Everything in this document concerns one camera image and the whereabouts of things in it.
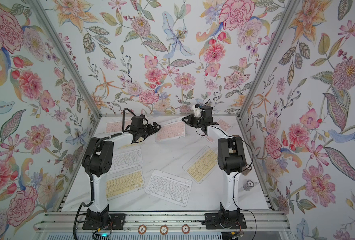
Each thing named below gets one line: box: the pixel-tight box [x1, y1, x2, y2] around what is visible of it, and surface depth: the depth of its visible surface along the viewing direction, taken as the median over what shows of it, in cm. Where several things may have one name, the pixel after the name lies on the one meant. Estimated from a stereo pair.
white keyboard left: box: [109, 145, 143, 173], surface depth 99 cm
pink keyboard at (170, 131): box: [155, 120, 186, 142], surface depth 102 cm
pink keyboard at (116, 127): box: [105, 120, 132, 133], surface depth 116 cm
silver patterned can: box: [243, 180, 255, 191], surface depth 82 cm
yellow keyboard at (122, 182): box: [106, 166, 146, 201], surface depth 88 cm
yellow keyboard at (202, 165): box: [182, 145, 219, 184], surface depth 95 cm
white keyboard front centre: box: [144, 169, 193, 207], surface depth 86 cm
